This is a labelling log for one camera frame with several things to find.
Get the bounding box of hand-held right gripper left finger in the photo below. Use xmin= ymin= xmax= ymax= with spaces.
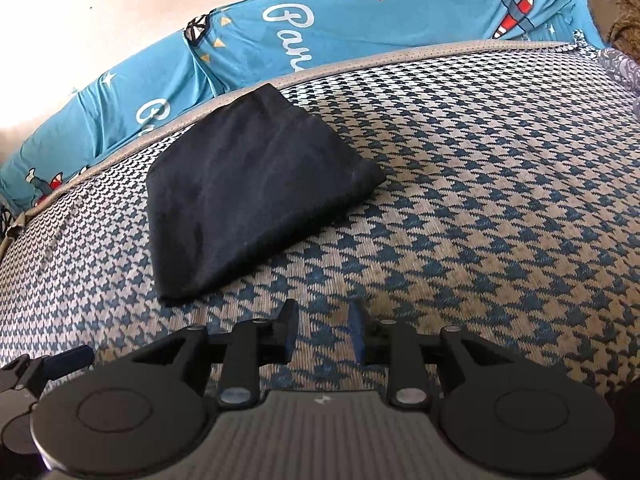
xmin=131 ymin=299 xmax=301 ymax=408

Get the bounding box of blue white houndstooth bed mat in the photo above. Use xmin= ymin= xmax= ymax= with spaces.
xmin=0 ymin=40 xmax=640 ymax=411

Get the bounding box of black t-shirt with red print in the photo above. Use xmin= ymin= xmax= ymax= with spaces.
xmin=146 ymin=82 xmax=387 ymax=307

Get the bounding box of blue cartoon printed bedsheet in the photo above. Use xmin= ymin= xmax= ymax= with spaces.
xmin=0 ymin=0 xmax=603 ymax=221

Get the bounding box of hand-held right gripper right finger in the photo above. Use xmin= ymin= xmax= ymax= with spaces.
xmin=348 ymin=301 xmax=512 ymax=408

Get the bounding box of brown knitted cloth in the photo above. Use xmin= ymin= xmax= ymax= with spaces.
xmin=604 ymin=0 xmax=640 ymax=61

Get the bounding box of grey white patterned blanket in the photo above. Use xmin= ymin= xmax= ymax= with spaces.
xmin=596 ymin=47 xmax=640 ymax=117

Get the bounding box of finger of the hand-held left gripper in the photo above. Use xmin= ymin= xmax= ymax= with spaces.
xmin=0 ymin=345 xmax=96 ymax=402

